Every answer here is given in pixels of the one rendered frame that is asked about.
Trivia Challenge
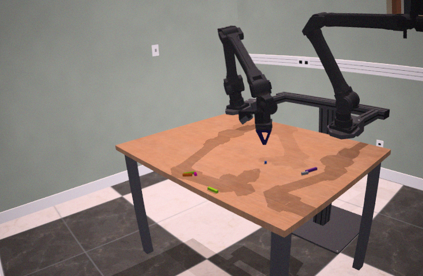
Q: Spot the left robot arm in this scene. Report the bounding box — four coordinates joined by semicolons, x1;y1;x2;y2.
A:
302;0;423;134

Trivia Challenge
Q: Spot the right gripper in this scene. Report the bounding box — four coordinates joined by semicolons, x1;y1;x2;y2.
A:
255;111;272;145

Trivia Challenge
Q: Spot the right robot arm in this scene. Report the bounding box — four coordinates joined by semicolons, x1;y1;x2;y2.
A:
218;25;278;124

